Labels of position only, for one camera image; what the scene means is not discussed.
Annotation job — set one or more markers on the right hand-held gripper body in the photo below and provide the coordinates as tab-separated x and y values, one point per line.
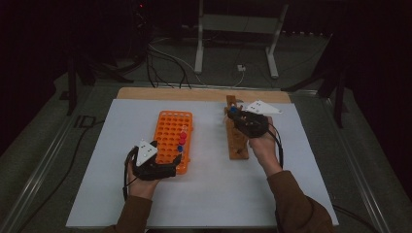
256	124

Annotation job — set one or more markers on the black tripod stand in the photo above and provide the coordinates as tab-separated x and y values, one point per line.
72	90
338	97

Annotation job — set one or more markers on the red capped test tube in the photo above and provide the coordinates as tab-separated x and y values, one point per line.
183	135
182	141

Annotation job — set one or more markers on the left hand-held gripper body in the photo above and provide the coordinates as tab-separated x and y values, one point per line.
145	155

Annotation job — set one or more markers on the aluminium table frame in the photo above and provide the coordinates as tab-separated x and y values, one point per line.
265	88

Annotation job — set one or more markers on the white table mat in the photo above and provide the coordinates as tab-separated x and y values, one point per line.
210	194

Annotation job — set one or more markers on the clear test tube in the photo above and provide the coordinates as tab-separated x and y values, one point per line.
185	128

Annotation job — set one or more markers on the blue capped test tube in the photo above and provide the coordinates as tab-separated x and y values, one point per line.
180	148
232	110

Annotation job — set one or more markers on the wooden test tube rack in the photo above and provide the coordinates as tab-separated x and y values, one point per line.
238	147

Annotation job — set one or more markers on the wooden board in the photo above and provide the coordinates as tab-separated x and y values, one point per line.
194	94

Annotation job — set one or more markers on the grey metal stand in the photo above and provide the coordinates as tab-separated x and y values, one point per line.
238	24

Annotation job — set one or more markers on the orange plastic tube rack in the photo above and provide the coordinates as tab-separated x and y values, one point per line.
168	129

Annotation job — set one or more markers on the person's right hand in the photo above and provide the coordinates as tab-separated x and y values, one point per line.
267	152

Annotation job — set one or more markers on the person's left hand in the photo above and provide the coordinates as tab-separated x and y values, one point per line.
142	189

